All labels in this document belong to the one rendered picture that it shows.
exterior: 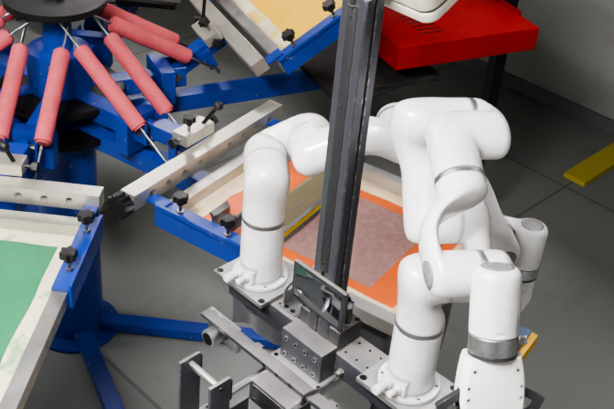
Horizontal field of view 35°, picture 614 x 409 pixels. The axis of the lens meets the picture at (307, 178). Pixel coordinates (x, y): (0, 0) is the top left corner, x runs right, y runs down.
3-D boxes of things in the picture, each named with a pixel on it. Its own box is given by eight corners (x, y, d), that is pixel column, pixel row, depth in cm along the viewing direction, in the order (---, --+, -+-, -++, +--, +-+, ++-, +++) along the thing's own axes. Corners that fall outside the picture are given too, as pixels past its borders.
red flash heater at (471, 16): (466, 5, 397) (471, -22, 391) (534, 53, 363) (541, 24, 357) (334, 22, 373) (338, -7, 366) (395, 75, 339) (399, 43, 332)
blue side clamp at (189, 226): (253, 260, 253) (255, 239, 250) (242, 269, 250) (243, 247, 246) (166, 217, 266) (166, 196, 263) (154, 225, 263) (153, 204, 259)
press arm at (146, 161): (393, 274, 266) (396, 256, 263) (382, 285, 262) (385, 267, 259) (69, 124, 320) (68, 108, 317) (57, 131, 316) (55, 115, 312)
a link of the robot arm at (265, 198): (241, 233, 204) (245, 170, 195) (240, 198, 215) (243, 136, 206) (287, 234, 205) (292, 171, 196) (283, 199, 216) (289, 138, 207)
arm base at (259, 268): (248, 306, 208) (251, 248, 200) (210, 277, 215) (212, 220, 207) (299, 277, 218) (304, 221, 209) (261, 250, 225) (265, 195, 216)
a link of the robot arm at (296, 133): (407, 110, 189) (392, 67, 205) (237, 185, 195) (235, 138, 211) (433, 164, 196) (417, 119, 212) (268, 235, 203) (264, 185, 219)
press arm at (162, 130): (207, 151, 288) (207, 136, 285) (195, 159, 283) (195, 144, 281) (163, 131, 295) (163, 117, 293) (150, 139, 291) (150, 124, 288)
